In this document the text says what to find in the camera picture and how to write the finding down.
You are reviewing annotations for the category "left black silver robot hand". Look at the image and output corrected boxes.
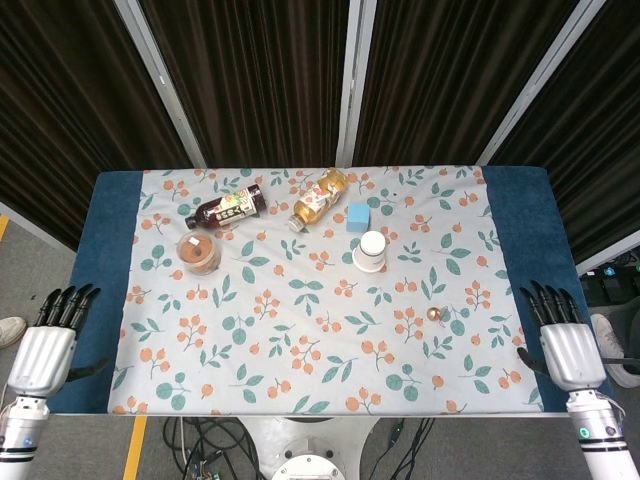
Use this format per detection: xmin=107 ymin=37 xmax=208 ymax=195
xmin=6 ymin=283 xmax=110 ymax=400

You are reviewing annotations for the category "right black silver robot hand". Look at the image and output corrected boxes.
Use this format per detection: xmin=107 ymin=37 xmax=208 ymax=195
xmin=516 ymin=280 xmax=609 ymax=393

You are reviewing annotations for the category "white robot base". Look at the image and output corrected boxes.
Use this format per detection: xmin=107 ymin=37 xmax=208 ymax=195
xmin=239 ymin=414 xmax=382 ymax=480

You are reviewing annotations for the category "white sneaker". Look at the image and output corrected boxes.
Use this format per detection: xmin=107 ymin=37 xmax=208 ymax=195
xmin=0 ymin=316 xmax=28 ymax=350
xmin=589 ymin=313 xmax=640 ymax=389

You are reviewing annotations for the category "black equipment with cyan lights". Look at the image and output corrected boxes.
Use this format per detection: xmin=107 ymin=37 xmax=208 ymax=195
xmin=579 ymin=252 xmax=640 ymax=307

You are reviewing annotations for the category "dark blue table mat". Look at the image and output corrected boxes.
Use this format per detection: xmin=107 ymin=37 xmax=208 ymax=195
xmin=47 ymin=166 xmax=617 ymax=416

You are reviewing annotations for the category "clear jar of rubber bands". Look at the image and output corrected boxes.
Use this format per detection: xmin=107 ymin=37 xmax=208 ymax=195
xmin=176 ymin=230 xmax=223 ymax=277

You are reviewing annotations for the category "dark brown curtain panel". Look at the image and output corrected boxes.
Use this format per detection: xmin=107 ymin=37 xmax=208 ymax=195
xmin=487 ymin=0 xmax=640 ymax=265
xmin=138 ymin=0 xmax=351 ymax=169
xmin=352 ymin=0 xmax=582 ymax=167
xmin=0 ymin=0 xmax=195 ymax=251

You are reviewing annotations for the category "white paper cup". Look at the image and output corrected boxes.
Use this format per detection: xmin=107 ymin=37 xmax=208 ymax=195
xmin=351 ymin=229 xmax=389 ymax=275

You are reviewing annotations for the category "dark red tea bottle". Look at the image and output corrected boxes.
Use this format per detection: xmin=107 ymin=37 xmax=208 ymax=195
xmin=184 ymin=183 xmax=268 ymax=230

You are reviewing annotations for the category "light blue foam cube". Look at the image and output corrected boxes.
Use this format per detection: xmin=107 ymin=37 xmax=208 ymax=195
xmin=346 ymin=202 xmax=372 ymax=234

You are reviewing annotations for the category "floral printed tablecloth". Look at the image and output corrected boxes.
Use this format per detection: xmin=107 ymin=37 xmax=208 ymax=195
xmin=107 ymin=166 xmax=546 ymax=416

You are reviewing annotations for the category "amber tea bottle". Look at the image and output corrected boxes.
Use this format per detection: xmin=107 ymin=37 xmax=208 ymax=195
xmin=287 ymin=167 xmax=350 ymax=233

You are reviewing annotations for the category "white partition bottom rail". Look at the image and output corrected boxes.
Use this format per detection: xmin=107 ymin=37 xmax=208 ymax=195
xmin=0 ymin=200 xmax=76 ymax=252
xmin=574 ymin=242 xmax=640 ymax=275

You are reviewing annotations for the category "black floor cable tangle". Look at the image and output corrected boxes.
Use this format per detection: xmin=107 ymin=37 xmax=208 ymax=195
xmin=162 ymin=415 xmax=267 ymax=480
xmin=380 ymin=415 xmax=437 ymax=480

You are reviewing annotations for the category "white partition post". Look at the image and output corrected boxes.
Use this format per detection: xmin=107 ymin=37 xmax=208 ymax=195
xmin=475 ymin=0 xmax=597 ymax=167
xmin=334 ymin=0 xmax=377 ymax=168
xmin=112 ymin=0 xmax=208 ymax=169

